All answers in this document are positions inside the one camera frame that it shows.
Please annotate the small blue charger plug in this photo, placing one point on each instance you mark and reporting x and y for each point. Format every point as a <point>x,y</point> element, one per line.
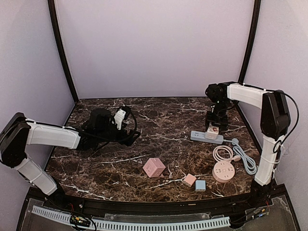
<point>200,185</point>

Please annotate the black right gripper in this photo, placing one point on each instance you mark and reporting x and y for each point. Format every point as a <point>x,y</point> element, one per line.
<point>216,118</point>

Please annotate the blue power strip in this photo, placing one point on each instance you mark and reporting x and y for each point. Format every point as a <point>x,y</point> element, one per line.
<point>200,136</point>

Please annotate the white slotted cable duct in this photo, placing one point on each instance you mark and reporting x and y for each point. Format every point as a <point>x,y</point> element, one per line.
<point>114,222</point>

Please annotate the right black frame post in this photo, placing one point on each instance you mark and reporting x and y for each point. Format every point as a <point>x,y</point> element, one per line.
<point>250,41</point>

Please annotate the pink cube socket adapter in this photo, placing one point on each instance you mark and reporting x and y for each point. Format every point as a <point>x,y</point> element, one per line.
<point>154,167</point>

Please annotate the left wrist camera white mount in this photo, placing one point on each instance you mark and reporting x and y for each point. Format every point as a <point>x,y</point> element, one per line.
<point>122,114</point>

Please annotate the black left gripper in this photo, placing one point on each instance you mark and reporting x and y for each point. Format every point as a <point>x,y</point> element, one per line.
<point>130,135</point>

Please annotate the pink round power socket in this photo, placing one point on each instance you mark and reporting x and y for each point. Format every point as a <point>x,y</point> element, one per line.
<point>223,171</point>

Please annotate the black frame post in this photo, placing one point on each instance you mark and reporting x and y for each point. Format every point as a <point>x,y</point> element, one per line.
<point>250,41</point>
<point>61,51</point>

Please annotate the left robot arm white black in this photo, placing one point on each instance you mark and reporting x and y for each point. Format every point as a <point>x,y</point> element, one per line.
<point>21,132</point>

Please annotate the small pink charger plug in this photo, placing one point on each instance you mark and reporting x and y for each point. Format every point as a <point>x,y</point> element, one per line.
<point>189,180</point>

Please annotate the black table front rail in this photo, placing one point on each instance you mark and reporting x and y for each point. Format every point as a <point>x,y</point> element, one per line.
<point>232,206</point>

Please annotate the white cube socket adapter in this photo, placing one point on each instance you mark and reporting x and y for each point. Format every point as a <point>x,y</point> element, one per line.
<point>212,132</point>

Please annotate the left black frame post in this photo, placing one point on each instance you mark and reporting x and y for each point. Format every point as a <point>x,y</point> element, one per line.
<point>61,51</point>

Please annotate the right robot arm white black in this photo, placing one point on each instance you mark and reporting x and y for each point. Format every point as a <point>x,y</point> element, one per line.
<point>274,123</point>

